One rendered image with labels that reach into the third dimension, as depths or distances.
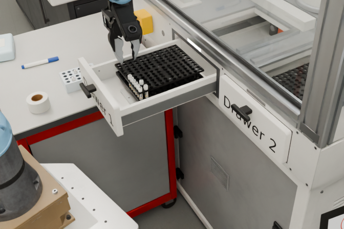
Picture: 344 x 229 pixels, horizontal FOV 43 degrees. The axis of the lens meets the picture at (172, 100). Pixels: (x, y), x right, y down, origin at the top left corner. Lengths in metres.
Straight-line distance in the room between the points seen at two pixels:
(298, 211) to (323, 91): 0.41
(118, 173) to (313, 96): 0.96
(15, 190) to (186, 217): 1.17
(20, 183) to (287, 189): 0.69
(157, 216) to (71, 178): 0.89
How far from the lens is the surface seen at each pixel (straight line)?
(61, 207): 1.09
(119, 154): 1.66
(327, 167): 1.13
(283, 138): 1.11
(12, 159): 0.98
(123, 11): 1.16
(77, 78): 1.53
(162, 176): 1.87
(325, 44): 0.92
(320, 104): 0.98
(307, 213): 1.25
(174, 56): 1.40
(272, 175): 1.29
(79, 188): 1.21
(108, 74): 1.43
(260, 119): 1.16
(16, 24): 3.78
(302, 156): 1.11
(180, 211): 2.08
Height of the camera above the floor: 1.66
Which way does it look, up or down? 39 degrees down
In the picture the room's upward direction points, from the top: 3 degrees counter-clockwise
